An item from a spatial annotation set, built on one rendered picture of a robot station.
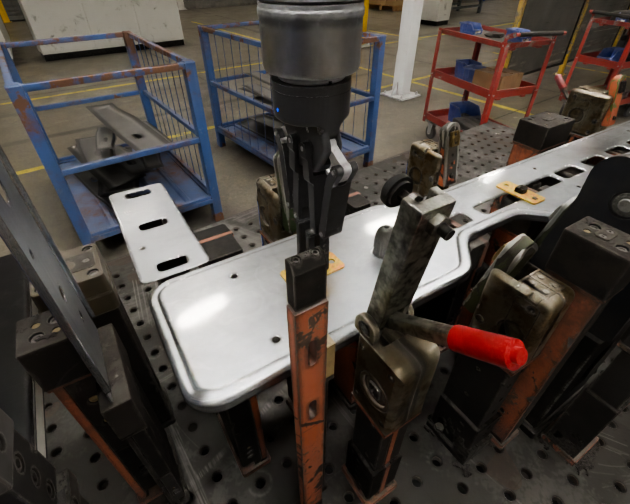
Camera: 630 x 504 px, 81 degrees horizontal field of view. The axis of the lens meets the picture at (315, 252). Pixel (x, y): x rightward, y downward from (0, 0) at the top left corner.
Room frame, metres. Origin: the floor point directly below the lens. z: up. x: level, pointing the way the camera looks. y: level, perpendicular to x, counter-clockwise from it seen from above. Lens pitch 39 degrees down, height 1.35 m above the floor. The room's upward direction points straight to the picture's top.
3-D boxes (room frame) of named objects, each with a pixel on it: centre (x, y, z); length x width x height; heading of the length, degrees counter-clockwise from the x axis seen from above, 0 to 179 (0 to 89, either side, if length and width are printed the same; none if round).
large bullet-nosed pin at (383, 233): (0.44, -0.10, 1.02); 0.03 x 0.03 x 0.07
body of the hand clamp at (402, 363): (0.23, -0.09, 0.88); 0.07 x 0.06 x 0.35; 32
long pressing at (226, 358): (0.64, -0.41, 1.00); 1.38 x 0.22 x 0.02; 122
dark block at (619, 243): (0.32, -0.32, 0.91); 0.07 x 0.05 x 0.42; 32
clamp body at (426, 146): (0.74, -0.25, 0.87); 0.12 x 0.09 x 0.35; 32
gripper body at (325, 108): (0.37, 0.00, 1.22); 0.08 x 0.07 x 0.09; 32
